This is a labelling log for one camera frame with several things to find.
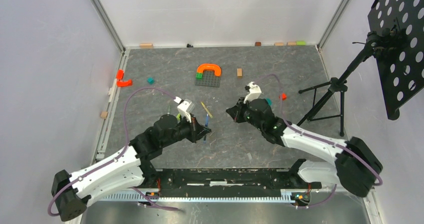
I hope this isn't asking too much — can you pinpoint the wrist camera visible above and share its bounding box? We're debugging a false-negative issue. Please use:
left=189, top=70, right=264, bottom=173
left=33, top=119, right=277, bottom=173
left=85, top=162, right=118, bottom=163
left=243, top=81, right=262, bottom=104
left=177, top=99, right=194, bottom=123

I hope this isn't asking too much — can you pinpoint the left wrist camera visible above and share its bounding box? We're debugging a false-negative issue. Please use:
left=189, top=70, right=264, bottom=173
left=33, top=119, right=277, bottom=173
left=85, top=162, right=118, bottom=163
left=177, top=99, right=194, bottom=123

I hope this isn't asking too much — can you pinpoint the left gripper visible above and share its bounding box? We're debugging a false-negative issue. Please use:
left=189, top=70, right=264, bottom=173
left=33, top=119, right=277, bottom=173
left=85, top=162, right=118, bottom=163
left=161, top=112, right=211, bottom=148

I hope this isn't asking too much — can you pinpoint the orange curved block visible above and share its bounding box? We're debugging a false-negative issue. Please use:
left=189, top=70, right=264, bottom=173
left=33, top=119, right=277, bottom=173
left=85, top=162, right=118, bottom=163
left=116, top=79, right=133, bottom=88

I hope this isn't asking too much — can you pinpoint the blue pen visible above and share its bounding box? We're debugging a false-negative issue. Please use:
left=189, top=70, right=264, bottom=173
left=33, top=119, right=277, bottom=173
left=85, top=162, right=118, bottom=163
left=203, top=113, right=210, bottom=144

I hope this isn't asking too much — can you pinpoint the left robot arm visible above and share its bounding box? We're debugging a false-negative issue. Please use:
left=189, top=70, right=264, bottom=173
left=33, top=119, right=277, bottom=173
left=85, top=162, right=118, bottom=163
left=47, top=111, right=212, bottom=222

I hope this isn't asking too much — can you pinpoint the wooden block at wall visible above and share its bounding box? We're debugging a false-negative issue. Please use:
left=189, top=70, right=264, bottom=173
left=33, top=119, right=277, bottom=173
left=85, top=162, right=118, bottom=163
left=139, top=43, right=154, bottom=49

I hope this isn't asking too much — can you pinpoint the black tripod stand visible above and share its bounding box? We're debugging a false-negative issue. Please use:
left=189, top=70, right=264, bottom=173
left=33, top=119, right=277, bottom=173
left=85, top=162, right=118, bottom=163
left=295, top=25, right=408, bottom=138

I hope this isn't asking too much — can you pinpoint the yellow highlighter pen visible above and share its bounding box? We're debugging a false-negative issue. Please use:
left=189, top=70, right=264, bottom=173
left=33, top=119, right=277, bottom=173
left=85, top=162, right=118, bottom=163
left=200, top=101, right=213, bottom=118

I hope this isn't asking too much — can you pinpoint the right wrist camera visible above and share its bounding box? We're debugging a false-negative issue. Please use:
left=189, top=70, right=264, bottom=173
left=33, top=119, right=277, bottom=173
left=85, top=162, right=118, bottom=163
left=243, top=81, right=262, bottom=104

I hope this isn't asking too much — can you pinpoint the red cube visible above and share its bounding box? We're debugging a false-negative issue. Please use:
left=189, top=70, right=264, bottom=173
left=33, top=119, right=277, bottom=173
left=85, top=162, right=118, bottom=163
left=280, top=93, right=287, bottom=101

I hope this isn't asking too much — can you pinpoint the black perforated panel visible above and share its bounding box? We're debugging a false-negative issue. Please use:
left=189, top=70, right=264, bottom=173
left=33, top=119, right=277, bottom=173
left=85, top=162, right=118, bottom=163
left=367, top=0, right=424, bottom=121

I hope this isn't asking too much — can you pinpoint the dark grey lego baseplate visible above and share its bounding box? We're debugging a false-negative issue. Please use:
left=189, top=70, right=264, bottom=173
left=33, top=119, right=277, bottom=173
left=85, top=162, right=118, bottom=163
left=194, top=71, right=221, bottom=88

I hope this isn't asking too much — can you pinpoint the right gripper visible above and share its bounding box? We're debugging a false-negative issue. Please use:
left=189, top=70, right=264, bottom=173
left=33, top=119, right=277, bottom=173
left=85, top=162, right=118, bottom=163
left=227, top=96, right=265, bottom=132

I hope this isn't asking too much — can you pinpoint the small teal cube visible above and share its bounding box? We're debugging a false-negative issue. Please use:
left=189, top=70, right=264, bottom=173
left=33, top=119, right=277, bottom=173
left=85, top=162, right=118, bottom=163
left=147, top=77, right=155, bottom=85

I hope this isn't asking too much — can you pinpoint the teal half-round block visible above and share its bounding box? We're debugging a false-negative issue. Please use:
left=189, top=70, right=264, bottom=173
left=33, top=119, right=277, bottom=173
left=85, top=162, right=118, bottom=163
left=265, top=98, right=272, bottom=106

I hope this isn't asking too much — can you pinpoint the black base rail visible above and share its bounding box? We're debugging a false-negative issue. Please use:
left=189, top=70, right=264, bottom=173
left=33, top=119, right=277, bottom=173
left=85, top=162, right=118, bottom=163
left=137, top=159, right=322, bottom=199

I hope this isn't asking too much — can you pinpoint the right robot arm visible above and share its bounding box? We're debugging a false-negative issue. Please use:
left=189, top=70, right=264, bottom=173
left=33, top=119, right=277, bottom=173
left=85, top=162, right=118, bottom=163
left=226, top=98, right=383, bottom=198

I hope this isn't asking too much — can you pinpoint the orange arch block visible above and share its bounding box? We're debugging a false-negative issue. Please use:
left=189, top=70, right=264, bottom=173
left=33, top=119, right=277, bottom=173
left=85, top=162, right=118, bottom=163
left=196, top=63, right=222, bottom=77

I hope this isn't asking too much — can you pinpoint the green lego brick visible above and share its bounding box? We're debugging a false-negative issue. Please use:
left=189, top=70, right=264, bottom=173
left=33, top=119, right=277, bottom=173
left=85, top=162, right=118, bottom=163
left=195, top=72, right=203, bottom=80

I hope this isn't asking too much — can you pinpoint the wooden block left edge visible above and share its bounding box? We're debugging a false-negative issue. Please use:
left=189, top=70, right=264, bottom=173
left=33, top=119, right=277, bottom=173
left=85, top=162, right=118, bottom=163
left=100, top=111, right=109, bottom=120

